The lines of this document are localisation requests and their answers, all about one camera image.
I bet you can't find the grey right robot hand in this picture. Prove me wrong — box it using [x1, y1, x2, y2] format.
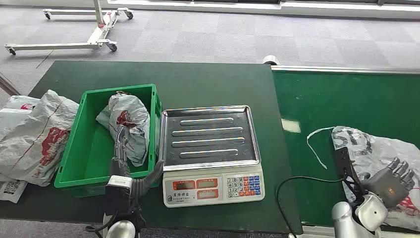
[362, 157, 416, 208]

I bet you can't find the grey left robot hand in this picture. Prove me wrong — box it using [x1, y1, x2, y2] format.
[109, 126, 165, 198]

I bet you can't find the grey package with black letters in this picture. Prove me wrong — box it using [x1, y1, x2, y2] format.
[307, 125, 420, 231]

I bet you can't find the grey package with red print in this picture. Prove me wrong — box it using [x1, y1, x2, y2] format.
[96, 92, 151, 167]

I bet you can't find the large grey package red print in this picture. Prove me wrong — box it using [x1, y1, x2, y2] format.
[0, 89, 80, 187]

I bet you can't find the green conveyor belt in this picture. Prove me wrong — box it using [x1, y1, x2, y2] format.
[272, 70, 420, 235]

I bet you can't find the white package with red logo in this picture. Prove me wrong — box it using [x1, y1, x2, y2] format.
[0, 95, 41, 140]

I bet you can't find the white package with QR code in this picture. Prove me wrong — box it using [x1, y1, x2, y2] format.
[0, 174, 29, 204]

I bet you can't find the green plastic crate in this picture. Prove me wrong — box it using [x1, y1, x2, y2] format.
[54, 83, 162, 198]

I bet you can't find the steel scale tray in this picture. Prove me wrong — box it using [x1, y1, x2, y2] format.
[159, 105, 262, 172]

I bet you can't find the dark green table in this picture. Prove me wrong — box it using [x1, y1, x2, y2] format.
[0, 60, 303, 235]

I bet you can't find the white electronic scale body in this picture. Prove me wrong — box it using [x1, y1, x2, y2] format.
[162, 163, 266, 208]

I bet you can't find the dark brown bar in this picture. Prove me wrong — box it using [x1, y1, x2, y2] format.
[0, 72, 21, 97]

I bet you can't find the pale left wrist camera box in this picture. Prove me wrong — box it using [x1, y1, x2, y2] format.
[106, 175, 134, 191]

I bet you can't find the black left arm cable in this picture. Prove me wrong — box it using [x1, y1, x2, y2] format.
[85, 213, 116, 238]

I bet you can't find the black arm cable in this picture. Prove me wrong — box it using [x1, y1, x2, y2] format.
[85, 213, 116, 238]
[276, 176, 349, 238]

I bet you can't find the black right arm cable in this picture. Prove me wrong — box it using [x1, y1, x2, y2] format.
[276, 176, 349, 238]

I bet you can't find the white wheeled stand frame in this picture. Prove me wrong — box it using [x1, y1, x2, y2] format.
[4, 0, 135, 56]

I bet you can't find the aluminium conveyor rail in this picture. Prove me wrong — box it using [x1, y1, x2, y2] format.
[271, 65, 420, 75]

